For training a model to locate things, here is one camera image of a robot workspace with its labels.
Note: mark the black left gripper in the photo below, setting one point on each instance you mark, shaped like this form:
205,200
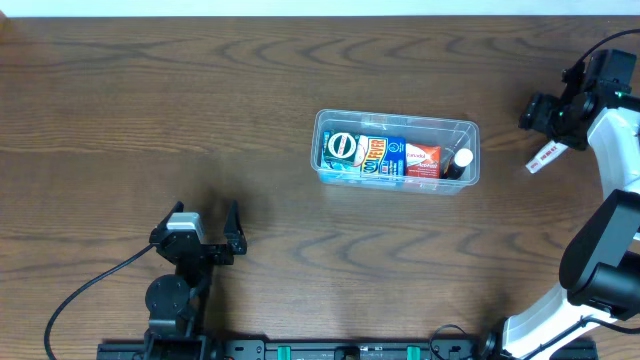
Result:
211,248

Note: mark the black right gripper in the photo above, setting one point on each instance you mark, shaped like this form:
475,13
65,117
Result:
542,116

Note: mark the white and green medicine box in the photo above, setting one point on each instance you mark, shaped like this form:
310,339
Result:
548,153

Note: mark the dark bottle yellow label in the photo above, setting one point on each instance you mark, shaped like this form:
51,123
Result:
457,165

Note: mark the red panadol box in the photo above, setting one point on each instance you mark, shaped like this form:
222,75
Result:
422,161

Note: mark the green round-logo box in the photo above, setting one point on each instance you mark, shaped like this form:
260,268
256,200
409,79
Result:
339,149

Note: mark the blue cool fever box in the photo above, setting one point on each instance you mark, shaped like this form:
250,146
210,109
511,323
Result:
378,155

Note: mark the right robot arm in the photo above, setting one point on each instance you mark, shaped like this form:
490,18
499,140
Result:
598,274

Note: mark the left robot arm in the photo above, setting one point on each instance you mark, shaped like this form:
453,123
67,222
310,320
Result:
177,302

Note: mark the clear plastic container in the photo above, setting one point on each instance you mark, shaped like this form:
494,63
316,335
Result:
451,135

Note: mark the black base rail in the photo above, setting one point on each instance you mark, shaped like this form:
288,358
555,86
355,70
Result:
261,350

